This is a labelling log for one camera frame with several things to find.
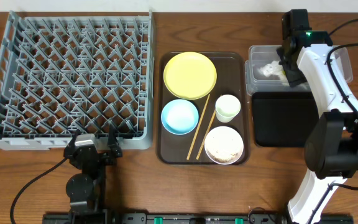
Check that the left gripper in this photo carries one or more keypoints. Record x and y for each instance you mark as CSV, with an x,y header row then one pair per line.
x,y
96,156

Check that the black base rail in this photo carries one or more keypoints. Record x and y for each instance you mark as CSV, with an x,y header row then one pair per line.
x,y
141,218

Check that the left wooden chopstick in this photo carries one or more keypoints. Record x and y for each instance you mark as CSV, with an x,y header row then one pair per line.
x,y
198,127

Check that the yellow plate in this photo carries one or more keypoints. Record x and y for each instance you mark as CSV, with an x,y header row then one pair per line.
x,y
190,75

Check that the pink white bowl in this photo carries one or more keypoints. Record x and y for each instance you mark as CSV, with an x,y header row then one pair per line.
x,y
223,145

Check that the black food waste tray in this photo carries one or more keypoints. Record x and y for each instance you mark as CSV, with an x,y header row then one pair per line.
x,y
283,119

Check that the right wooden chopstick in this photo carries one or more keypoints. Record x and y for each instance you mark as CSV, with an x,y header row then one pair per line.
x,y
205,135

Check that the brown serving tray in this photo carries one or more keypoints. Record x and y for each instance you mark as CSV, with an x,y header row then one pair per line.
x,y
184,149

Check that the white cup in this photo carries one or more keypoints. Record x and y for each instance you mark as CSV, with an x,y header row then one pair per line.
x,y
227,107

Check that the grey plastic dishwasher rack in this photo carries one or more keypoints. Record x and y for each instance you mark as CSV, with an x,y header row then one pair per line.
x,y
60,75

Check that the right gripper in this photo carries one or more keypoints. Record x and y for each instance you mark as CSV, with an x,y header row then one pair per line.
x,y
293,76

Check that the white napkin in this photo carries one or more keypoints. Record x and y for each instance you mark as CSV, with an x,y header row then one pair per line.
x,y
273,69

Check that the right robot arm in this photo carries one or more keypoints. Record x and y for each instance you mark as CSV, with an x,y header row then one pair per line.
x,y
331,150

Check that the light blue bowl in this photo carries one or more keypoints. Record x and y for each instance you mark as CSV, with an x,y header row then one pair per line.
x,y
179,117

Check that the wooden chopstick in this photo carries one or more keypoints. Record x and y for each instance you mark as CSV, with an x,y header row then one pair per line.
x,y
198,127
205,135

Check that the clear plastic waste bin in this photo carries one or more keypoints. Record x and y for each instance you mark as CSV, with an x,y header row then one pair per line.
x,y
260,55

